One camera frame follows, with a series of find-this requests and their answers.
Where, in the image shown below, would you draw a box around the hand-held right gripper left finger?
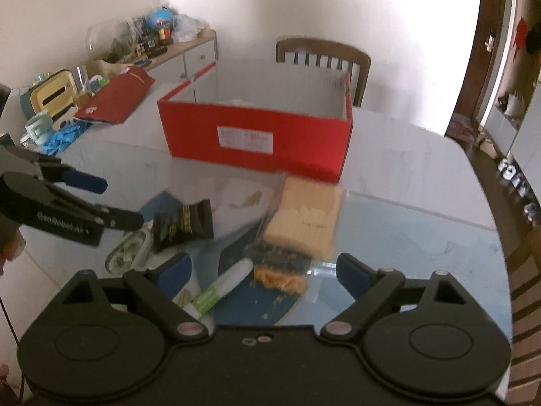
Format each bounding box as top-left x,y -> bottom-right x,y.
61,253 -> 210,343

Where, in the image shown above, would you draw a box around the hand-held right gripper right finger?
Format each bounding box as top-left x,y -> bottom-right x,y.
320,253 -> 470,341

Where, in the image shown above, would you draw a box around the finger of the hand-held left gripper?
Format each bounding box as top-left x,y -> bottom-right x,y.
0,146 -> 108,194
82,203 -> 145,231

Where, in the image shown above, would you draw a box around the pale green oval tin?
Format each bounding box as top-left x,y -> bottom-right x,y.
105,225 -> 154,273

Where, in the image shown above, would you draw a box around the green white tube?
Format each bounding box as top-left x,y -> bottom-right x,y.
182,260 -> 253,318

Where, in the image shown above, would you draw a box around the black snack packet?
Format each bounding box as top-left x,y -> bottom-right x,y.
152,199 -> 215,252

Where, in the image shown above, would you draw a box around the orange snack packet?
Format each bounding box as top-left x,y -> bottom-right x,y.
244,239 -> 311,294

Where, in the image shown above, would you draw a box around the bagged sliced bread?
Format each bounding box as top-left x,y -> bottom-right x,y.
264,176 -> 345,261

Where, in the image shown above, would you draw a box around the red cardboard box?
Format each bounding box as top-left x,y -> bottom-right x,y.
157,60 -> 353,182

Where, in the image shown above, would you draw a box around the person's left hand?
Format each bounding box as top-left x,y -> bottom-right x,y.
0,237 -> 26,276

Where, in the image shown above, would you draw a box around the blue rubber gloves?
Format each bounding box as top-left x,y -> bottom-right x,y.
40,119 -> 91,156

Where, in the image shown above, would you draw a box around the pale green mug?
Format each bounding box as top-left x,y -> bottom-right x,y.
21,110 -> 53,144

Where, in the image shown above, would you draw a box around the red paper bag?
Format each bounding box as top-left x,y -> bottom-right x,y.
73,67 -> 156,125

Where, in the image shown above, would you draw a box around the yellow teal tissue box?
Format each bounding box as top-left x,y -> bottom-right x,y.
20,70 -> 79,119

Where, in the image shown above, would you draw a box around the beige paper bag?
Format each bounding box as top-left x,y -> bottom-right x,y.
87,60 -> 132,81

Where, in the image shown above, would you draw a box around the large glass vase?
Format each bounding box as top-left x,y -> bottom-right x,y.
87,21 -> 132,62

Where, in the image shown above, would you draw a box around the white wooden sideboard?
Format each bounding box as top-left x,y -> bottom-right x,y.
139,29 -> 218,102

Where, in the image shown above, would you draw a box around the small blue globe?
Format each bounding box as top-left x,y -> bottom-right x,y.
146,7 -> 176,30

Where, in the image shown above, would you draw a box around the wooden slat-back chair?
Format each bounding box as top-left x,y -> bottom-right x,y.
276,37 -> 373,107
505,220 -> 541,406

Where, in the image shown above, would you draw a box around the clear plastic bag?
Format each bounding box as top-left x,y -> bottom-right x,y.
173,13 -> 208,43

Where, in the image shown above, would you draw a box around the beige slipper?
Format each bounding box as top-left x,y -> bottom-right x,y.
477,135 -> 499,157

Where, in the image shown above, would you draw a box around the row of small shoes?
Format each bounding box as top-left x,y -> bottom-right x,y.
499,158 -> 541,225

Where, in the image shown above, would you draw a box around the white tote bag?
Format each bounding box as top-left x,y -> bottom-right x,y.
505,93 -> 525,116

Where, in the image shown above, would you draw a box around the dark brown door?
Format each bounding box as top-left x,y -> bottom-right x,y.
450,0 -> 508,136

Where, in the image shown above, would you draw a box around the red hanging garment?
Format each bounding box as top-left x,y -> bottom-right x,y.
512,17 -> 529,62

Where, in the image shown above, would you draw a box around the thin black cable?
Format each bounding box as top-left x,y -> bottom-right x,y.
0,294 -> 26,404

